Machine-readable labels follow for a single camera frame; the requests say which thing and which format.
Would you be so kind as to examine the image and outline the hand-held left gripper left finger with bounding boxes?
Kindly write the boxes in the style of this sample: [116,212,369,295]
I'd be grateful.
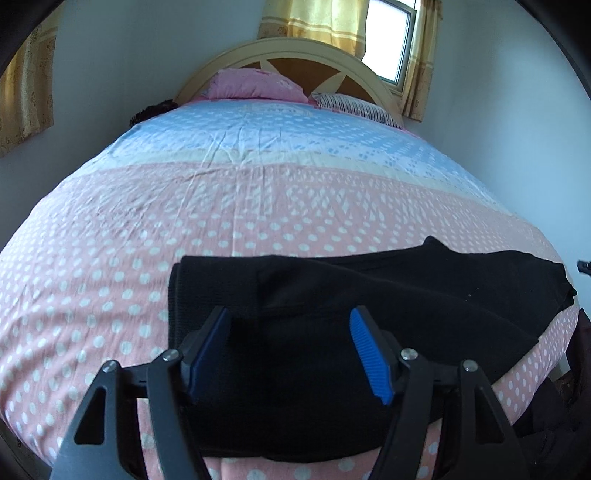
[50,305,232,480]

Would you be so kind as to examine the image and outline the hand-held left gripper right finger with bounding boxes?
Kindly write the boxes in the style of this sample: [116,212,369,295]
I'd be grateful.
[349,307,539,480]

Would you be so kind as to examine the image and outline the black pants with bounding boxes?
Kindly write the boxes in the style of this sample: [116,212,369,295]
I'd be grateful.
[167,236,578,462]

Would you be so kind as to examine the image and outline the person's dark clothing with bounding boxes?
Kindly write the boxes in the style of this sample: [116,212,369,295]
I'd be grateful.
[510,305,591,480]

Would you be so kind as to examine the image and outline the pink blue dotted bed sheet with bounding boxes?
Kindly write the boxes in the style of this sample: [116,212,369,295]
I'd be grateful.
[0,99,580,480]

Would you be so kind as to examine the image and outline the striped pillow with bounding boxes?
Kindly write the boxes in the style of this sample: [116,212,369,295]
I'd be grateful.
[310,91,404,129]

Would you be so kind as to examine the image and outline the black cloth bundle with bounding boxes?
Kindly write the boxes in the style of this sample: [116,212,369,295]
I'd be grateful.
[129,99,178,126]

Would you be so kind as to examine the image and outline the yellow patterned curtain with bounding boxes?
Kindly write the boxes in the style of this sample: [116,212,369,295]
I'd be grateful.
[257,0,370,51]
[0,23,58,158]
[399,0,443,123]

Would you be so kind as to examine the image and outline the pink pillow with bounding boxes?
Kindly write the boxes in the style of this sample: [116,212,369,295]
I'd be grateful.
[196,68,310,103]

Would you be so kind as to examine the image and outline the small window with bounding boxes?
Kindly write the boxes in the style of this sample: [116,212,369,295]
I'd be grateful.
[361,0,419,88]

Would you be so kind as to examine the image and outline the cream wooden headboard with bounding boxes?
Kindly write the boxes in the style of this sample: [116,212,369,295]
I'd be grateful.
[173,38,404,127]

